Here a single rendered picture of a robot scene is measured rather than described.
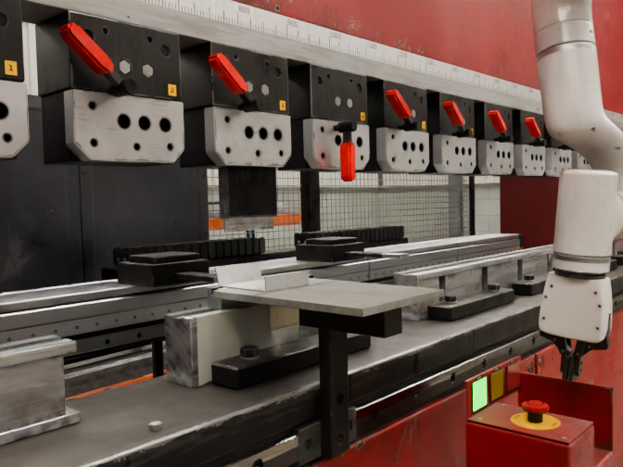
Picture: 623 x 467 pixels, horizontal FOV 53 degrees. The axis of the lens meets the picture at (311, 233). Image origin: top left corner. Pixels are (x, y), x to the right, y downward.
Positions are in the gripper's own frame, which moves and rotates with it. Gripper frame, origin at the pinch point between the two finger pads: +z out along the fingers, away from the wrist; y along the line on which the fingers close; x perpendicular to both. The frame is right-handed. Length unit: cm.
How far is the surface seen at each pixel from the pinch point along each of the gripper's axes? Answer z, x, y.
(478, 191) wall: -2, 681, -362
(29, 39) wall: -120, 131, -484
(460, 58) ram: -54, 22, -36
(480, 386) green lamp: 3.2, -11.3, -9.9
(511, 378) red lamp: 4.5, 0.0, -9.8
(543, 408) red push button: 3.9, -10.8, 0.1
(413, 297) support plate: -14.7, -35.5, -8.2
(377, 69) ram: -48, -8, -35
